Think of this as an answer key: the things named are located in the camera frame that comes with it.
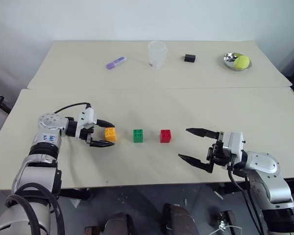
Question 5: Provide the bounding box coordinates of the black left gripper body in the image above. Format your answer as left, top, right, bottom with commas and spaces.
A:
79, 124, 98, 147

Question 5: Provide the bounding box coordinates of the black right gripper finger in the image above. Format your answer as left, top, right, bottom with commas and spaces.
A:
178, 153, 215, 174
185, 127, 221, 141

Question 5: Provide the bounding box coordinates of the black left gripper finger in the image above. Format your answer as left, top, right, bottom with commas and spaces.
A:
97, 118, 116, 129
89, 139, 116, 148

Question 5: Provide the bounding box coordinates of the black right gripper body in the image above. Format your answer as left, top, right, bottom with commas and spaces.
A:
206, 140, 233, 167

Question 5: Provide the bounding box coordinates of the yellow toy brick cube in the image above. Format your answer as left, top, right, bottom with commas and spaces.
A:
104, 127, 118, 143

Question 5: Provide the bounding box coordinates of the green toy brick cube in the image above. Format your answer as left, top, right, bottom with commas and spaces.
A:
133, 129, 145, 143

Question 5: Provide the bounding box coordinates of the red toy brick cube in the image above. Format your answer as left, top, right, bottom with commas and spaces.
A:
159, 129, 173, 143

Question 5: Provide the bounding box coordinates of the dark rounded shape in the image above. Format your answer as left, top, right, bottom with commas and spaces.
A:
161, 203, 197, 235

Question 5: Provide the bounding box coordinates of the purple marker pen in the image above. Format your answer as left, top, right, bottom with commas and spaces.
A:
106, 56, 127, 71

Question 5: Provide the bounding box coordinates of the black power adapter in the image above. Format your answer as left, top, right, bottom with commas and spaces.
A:
181, 53, 197, 63

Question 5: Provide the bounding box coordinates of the shiny metal bowl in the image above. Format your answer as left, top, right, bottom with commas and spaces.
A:
221, 52, 253, 72

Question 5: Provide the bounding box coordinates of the yellow tennis ball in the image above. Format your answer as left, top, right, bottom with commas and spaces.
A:
233, 55, 251, 71

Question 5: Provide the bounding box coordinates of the clear plastic measuring cup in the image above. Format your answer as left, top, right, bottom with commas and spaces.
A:
147, 41, 168, 70

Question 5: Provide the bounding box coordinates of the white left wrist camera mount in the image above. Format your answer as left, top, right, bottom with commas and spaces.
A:
77, 107, 98, 131

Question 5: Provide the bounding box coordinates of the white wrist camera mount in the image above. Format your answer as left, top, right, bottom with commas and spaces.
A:
219, 132, 247, 160
77, 107, 98, 131

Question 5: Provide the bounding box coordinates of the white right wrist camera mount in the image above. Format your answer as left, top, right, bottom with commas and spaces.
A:
219, 132, 247, 160

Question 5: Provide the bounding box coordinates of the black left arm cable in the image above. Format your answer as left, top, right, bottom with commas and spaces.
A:
54, 102, 92, 115

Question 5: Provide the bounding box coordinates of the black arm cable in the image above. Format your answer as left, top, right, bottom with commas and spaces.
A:
54, 102, 92, 115
226, 165, 266, 235

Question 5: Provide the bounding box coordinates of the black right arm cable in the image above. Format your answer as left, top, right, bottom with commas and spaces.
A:
226, 165, 266, 235

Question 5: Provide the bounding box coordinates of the black table frame bar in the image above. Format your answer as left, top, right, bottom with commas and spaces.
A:
60, 188, 92, 202

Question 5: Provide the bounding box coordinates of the white wire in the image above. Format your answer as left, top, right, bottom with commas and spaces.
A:
211, 223, 243, 235

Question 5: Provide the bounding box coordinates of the thick black shoulder cable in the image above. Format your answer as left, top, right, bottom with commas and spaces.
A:
4, 183, 66, 235

